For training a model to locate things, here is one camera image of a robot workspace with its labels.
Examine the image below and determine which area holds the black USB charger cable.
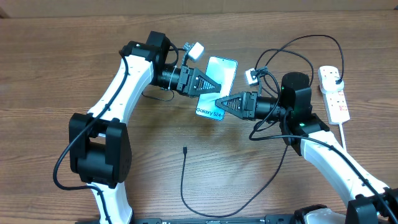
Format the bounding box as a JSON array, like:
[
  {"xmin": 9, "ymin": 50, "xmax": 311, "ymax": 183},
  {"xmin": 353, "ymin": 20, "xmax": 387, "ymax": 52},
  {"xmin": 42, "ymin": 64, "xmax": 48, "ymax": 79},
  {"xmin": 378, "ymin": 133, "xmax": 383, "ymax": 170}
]
[{"xmin": 180, "ymin": 34, "xmax": 345, "ymax": 218}]

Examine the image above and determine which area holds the blue Samsung Galaxy phone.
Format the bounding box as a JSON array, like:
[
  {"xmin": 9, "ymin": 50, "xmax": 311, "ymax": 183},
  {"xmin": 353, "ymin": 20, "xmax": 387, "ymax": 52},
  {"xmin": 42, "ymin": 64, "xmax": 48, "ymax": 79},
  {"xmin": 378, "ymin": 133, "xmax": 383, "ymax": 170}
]
[{"xmin": 195, "ymin": 55, "xmax": 239, "ymax": 122}]

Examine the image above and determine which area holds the white power strip cord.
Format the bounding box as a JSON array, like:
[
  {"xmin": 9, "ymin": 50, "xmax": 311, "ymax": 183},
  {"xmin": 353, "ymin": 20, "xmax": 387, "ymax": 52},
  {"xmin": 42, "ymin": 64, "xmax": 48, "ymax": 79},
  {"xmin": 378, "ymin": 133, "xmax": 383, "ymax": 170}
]
[{"xmin": 338, "ymin": 123, "xmax": 348, "ymax": 153}]

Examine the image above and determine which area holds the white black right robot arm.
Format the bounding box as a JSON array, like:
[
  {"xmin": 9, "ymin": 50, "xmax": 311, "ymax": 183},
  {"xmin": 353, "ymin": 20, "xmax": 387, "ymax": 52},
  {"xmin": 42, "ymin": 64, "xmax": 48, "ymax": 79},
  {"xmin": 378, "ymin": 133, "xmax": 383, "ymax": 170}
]
[{"xmin": 215, "ymin": 72, "xmax": 397, "ymax": 223}]

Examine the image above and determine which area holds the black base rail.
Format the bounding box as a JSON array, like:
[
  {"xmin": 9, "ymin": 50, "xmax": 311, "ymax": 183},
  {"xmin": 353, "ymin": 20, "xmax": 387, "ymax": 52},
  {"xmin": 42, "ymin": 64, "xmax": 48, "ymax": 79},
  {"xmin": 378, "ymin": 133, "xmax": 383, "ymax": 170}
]
[{"xmin": 74, "ymin": 213, "xmax": 296, "ymax": 224}]

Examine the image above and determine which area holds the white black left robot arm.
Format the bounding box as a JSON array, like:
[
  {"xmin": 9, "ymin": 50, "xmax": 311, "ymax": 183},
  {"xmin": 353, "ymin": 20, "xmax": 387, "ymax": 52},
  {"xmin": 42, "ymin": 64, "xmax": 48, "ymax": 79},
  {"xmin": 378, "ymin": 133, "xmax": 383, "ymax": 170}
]
[{"xmin": 65, "ymin": 31, "xmax": 221, "ymax": 223}]

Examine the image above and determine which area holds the white charger plug adapter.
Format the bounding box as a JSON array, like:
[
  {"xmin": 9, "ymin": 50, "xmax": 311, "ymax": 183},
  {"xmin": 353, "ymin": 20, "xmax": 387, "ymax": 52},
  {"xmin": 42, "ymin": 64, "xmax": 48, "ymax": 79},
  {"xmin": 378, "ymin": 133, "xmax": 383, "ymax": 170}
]
[{"xmin": 320, "ymin": 77, "xmax": 345, "ymax": 94}]

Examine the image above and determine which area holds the white power strip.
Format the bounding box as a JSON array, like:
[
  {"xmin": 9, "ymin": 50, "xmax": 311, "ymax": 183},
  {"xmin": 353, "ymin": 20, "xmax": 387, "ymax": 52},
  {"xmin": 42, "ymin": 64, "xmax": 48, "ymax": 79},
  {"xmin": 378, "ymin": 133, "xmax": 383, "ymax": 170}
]
[{"xmin": 317, "ymin": 65, "xmax": 351, "ymax": 126}]

